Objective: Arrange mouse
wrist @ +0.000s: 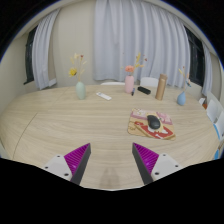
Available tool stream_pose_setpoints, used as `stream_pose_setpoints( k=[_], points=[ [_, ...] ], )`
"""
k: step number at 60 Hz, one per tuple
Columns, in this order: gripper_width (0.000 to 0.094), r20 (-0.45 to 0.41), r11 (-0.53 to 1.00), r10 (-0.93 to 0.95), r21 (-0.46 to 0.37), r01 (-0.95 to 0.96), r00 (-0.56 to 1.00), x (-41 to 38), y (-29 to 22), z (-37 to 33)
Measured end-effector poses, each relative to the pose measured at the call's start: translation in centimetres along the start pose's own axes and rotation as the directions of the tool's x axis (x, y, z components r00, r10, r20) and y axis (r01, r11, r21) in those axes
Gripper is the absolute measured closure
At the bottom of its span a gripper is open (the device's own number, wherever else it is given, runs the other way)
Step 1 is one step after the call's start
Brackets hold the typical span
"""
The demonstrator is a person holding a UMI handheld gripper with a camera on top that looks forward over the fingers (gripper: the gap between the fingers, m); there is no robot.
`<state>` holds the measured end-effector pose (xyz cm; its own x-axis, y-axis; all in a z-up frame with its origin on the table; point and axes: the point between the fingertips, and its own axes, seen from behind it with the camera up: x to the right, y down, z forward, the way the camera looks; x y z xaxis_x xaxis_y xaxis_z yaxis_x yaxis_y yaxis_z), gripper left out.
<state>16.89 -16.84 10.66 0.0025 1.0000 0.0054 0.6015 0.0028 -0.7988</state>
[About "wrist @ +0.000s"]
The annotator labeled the narrow white curtain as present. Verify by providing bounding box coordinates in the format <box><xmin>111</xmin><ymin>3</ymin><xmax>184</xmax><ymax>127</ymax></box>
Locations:
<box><xmin>200</xmin><ymin>41</ymin><xmax>214</xmax><ymax>98</ymax></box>
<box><xmin>31</xmin><ymin>8</ymin><xmax>62</xmax><ymax>91</ymax></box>

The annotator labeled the dark framed window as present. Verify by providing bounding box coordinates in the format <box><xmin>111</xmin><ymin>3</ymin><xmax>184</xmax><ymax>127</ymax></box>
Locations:
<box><xmin>23</xmin><ymin>25</ymin><xmax>38</xmax><ymax>85</ymax></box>
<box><xmin>183</xmin><ymin>27</ymin><xmax>206</xmax><ymax>88</ymax></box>

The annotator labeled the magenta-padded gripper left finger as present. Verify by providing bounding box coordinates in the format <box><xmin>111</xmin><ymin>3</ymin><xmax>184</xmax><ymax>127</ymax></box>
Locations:
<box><xmin>42</xmin><ymin>142</ymin><xmax>92</xmax><ymax>186</ymax></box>

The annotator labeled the white remote control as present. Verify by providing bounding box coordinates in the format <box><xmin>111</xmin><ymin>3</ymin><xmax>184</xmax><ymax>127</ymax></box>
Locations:
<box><xmin>95</xmin><ymin>91</ymin><xmax>113</xmax><ymax>101</ymax></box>

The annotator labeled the blue vase with dried flowers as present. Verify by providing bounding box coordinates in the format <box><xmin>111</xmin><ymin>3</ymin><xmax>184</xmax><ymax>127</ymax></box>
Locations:
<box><xmin>176</xmin><ymin>65</ymin><xmax>193</xmax><ymax>107</ymax></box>

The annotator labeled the black oblong case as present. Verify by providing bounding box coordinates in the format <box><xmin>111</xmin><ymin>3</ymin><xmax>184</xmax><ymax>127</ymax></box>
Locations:
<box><xmin>137</xmin><ymin>86</ymin><xmax>152</xmax><ymax>96</ymax></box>

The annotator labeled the black computer mouse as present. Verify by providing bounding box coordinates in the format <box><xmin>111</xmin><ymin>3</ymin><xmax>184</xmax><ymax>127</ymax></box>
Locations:
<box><xmin>146</xmin><ymin>114</ymin><xmax>162</xmax><ymax>131</ymax></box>

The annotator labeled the pink vase with dried flowers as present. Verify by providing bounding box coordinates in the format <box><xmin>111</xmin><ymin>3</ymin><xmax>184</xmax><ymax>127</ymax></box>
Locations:
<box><xmin>121</xmin><ymin>52</ymin><xmax>148</xmax><ymax>95</ymax></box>

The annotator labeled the tan insulated bottle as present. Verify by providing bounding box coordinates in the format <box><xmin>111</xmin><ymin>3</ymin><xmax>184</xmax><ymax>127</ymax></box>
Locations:
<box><xmin>154</xmin><ymin>73</ymin><xmax>169</xmax><ymax>101</ymax></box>

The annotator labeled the green vase with dried flowers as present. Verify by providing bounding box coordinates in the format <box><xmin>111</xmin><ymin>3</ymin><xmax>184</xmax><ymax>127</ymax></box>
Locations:
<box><xmin>68</xmin><ymin>52</ymin><xmax>88</xmax><ymax>101</ymax></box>

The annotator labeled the wide white curtain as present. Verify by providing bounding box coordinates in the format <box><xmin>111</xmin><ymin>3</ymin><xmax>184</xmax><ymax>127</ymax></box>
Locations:
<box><xmin>92</xmin><ymin>0</ymin><xmax>191</xmax><ymax>89</ymax></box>

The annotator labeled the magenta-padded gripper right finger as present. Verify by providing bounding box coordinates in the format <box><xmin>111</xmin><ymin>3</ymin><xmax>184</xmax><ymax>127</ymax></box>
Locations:
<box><xmin>131</xmin><ymin>142</ymin><xmax>183</xmax><ymax>185</ymax></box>

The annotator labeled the white chair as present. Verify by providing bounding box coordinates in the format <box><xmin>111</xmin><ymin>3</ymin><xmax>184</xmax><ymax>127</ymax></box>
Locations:
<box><xmin>205</xmin><ymin>91</ymin><xmax>224</xmax><ymax>123</ymax></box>
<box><xmin>213</xmin><ymin>111</ymin><xmax>224</xmax><ymax>141</ymax></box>
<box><xmin>100</xmin><ymin>81</ymin><xmax>126</xmax><ymax>86</ymax></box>
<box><xmin>139</xmin><ymin>76</ymin><xmax>160</xmax><ymax>88</ymax></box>

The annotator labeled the colourful printed mouse pad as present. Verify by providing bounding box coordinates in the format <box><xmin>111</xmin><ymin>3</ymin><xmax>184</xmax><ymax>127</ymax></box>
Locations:
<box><xmin>127</xmin><ymin>107</ymin><xmax>177</xmax><ymax>141</ymax></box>

